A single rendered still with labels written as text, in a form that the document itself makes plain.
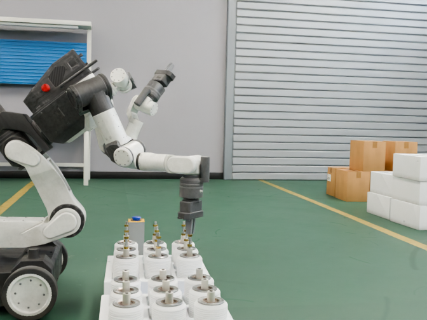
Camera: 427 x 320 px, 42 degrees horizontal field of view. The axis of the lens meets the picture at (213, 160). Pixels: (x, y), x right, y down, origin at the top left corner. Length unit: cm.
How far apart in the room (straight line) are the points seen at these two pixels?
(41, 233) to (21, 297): 28
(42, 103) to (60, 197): 39
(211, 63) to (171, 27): 68
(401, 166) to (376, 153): 124
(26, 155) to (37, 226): 29
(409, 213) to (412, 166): 36
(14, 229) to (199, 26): 532
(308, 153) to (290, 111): 62
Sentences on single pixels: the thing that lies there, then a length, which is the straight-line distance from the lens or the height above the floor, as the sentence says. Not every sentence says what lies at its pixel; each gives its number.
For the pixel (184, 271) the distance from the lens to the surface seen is 211.
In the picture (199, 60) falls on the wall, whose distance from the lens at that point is 731.
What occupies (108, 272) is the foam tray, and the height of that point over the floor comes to 18.
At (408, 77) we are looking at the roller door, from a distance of 816.
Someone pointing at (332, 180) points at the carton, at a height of 16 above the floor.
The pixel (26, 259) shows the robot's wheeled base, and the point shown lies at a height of 21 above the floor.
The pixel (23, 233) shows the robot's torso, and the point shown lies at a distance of 243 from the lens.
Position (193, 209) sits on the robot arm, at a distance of 207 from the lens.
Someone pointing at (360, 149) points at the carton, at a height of 51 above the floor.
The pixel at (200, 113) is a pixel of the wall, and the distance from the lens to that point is 728.
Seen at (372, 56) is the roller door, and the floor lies 168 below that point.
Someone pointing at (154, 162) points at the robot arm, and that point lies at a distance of 211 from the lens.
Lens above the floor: 76
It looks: 4 degrees down
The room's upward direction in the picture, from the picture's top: 1 degrees clockwise
